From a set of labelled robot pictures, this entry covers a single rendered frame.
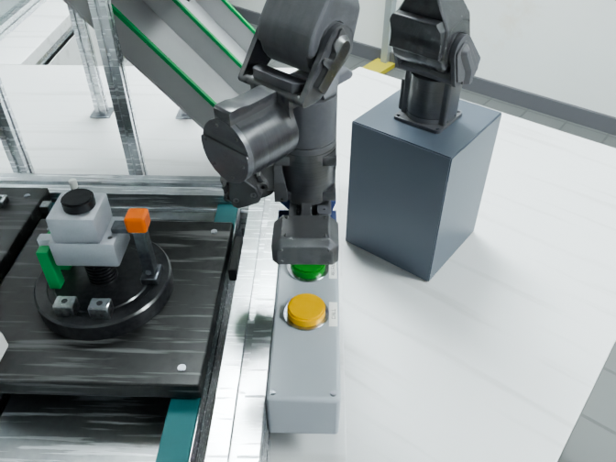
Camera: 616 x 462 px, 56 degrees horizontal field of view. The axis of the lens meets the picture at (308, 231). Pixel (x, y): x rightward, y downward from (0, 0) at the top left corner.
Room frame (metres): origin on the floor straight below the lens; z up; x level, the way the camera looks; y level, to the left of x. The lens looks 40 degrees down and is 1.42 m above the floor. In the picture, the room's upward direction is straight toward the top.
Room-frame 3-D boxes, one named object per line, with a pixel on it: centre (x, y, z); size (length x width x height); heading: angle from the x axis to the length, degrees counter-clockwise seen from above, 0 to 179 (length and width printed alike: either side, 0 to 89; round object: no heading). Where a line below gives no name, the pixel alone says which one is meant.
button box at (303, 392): (0.41, 0.00, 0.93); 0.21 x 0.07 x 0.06; 178
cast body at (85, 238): (0.44, 0.23, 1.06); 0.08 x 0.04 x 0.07; 89
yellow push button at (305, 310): (0.41, 0.00, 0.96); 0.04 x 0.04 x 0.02
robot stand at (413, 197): (0.65, -0.15, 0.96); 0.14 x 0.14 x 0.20; 52
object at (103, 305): (0.38, 0.20, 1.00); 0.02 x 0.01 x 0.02; 88
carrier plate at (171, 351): (0.44, 0.22, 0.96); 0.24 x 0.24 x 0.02; 88
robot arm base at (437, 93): (0.65, -0.15, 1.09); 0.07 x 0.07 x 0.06; 52
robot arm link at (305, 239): (0.48, 0.00, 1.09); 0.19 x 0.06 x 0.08; 179
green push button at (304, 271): (0.48, 0.00, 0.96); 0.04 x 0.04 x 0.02
